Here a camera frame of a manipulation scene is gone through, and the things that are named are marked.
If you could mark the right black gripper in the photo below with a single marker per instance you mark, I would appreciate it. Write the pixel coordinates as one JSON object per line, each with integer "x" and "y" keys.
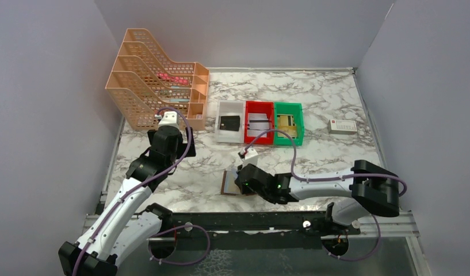
{"x": 241, "y": 183}

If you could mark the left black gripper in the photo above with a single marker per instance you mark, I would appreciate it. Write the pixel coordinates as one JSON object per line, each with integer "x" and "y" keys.
{"x": 187, "y": 142}

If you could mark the brown leather card holder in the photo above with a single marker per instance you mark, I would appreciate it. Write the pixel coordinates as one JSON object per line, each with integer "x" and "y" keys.
{"x": 230, "y": 188}

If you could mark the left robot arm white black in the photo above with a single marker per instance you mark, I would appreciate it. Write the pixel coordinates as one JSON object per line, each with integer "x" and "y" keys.
{"x": 105, "y": 245}

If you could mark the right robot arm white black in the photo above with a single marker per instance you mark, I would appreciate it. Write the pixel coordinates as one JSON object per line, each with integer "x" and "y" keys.
{"x": 365, "y": 189}

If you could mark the white cards in red bin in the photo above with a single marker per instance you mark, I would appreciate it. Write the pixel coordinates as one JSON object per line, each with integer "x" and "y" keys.
{"x": 257, "y": 123}

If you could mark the black card in white bin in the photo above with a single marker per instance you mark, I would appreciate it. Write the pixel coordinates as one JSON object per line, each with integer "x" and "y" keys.
{"x": 229, "y": 123}

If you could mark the gold cards in green bin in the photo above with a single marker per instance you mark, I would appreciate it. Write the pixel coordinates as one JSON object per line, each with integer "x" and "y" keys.
{"x": 286, "y": 123}

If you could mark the small white card box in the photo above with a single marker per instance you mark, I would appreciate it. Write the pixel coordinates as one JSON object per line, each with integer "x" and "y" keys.
{"x": 342, "y": 127}

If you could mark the white plastic bin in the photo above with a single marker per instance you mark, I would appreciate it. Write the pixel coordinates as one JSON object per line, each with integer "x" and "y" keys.
{"x": 229, "y": 108}

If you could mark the peach plastic file organizer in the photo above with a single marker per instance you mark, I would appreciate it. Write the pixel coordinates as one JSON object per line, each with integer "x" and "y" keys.
{"x": 139, "y": 94}

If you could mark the pink item in organizer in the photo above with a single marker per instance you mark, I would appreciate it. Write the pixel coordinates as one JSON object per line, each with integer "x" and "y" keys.
{"x": 172, "y": 80}

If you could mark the green plastic bin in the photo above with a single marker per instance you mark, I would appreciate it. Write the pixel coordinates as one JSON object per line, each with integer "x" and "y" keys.
{"x": 296, "y": 110}

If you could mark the red plastic bin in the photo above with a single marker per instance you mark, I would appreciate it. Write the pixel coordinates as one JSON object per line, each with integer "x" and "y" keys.
{"x": 256, "y": 107}

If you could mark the black mounting rail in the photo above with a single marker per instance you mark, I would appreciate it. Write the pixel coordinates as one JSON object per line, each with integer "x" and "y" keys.
{"x": 246, "y": 231}

